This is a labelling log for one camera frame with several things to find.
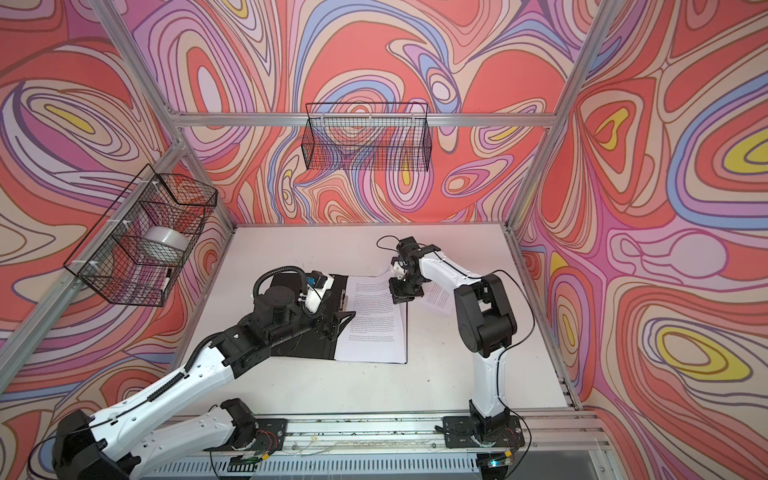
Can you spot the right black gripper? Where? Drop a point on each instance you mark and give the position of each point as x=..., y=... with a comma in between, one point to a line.
x=398, y=295

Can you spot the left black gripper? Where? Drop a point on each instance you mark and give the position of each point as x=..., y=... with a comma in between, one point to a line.
x=319, y=323

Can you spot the orange and black folder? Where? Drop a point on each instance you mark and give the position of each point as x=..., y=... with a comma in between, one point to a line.
x=335, y=300

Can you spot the printed paper sheet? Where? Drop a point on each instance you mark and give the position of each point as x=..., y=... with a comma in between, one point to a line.
x=436, y=298
x=376, y=334

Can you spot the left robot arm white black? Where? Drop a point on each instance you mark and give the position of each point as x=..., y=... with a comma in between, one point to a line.
x=130, y=439

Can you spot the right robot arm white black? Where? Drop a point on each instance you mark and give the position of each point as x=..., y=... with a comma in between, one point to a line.
x=486, y=325

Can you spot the white tape roll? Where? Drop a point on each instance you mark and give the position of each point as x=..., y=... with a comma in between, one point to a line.
x=164, y=245

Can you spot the green circuit board left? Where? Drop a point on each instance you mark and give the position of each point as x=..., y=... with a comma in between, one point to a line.
x=238, y=461

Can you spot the green circuit board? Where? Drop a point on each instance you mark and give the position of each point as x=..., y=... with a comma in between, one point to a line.
x=238, y=461
x=496, y=460

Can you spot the green circuit board right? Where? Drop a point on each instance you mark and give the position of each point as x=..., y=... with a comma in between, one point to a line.
x=496, y=460

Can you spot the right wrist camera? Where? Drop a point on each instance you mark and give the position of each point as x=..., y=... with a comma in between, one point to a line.
x=399, y=267

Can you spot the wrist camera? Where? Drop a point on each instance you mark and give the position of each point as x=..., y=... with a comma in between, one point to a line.
x=316, y=289
x=399, y=267

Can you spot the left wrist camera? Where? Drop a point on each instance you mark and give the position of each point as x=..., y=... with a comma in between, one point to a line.
x=316, y=289

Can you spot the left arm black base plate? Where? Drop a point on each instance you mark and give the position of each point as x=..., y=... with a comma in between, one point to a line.
x=266, y=435

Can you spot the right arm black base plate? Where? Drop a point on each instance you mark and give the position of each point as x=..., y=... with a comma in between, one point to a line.
x=470, y=432

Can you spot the black wire basket at back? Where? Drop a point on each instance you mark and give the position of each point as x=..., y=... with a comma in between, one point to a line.
x=367, y=136

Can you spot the black wire basket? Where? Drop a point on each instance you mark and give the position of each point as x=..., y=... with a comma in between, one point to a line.
x=367, y=136
x=115, y=269

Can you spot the black wire basket on left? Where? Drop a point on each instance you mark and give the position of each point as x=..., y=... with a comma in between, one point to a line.
x=115, y=269

